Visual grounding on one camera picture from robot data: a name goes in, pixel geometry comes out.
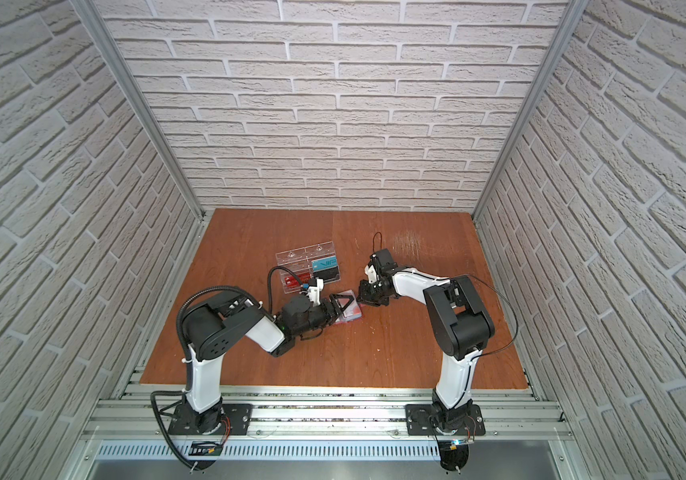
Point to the clear acrylic card organizer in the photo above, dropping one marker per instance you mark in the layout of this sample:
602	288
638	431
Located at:
299	260

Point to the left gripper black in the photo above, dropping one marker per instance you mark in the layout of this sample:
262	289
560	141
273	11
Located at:
336	306

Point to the black VIP card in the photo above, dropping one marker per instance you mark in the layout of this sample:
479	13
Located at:
328	275

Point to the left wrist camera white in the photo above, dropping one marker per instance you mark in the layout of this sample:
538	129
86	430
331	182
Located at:
314	291

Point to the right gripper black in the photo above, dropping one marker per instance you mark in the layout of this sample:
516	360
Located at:
364	297

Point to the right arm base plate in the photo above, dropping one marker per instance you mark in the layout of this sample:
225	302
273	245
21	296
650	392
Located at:
435	419

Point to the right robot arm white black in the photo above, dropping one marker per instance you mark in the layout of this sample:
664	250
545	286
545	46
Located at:
459	320

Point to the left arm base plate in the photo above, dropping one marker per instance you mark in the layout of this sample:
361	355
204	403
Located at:
186	421

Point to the red card in organizer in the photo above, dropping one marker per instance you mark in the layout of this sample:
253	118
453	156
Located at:
290	282

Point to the red leather card holder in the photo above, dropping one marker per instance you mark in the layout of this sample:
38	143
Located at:
352	309

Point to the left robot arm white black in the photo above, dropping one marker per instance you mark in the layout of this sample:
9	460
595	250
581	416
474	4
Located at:
209	329

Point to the aluminium rail frame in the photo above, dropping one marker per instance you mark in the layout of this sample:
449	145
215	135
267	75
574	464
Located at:
316	423

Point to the white pink circle card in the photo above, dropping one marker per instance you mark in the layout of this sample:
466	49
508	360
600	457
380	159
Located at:
350	306

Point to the teal VIP card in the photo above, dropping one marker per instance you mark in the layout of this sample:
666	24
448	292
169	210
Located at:
325	263

